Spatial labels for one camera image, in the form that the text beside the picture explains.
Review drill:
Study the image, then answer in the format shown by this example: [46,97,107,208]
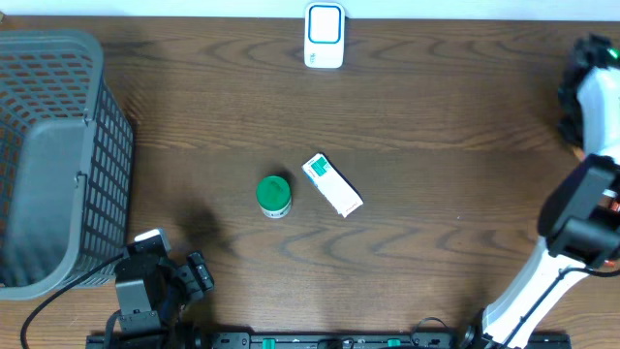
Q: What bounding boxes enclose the green lid jar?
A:
[256,175,292,219]

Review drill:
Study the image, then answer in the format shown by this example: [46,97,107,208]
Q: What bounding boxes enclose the white and green carton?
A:
[302,153,363,218]

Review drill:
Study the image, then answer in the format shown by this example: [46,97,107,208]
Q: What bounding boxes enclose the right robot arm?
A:
[462,35,619,348]

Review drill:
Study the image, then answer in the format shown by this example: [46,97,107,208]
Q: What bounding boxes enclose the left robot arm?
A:
[102,252,214,349]

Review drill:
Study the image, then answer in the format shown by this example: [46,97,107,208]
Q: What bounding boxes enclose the white barcode scanner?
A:
[303,2,346,69]

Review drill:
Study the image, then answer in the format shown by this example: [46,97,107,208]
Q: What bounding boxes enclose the grey plastic mesh basket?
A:
[1,30,134,301]

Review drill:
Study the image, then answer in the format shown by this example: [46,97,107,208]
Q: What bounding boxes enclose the black mounting rail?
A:
[85,332,573,349]

